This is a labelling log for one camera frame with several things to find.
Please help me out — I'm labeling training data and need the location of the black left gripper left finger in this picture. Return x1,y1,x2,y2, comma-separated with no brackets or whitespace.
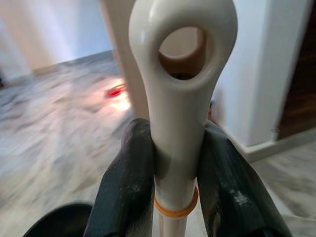
83,118,157,237

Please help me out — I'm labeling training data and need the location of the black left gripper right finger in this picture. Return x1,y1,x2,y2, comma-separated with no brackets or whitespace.
197,120,296,237

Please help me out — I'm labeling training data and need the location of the cream broom with orange ring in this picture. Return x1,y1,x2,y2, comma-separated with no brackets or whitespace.
127,0,239,237

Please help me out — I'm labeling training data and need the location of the black round bin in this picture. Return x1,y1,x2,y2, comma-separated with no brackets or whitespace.
23,202,93,237

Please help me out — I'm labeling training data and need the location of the dark wooden door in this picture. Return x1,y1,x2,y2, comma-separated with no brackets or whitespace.
276,0,316,141

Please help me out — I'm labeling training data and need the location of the small red floor item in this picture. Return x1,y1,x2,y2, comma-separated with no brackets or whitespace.
105,83,126,98

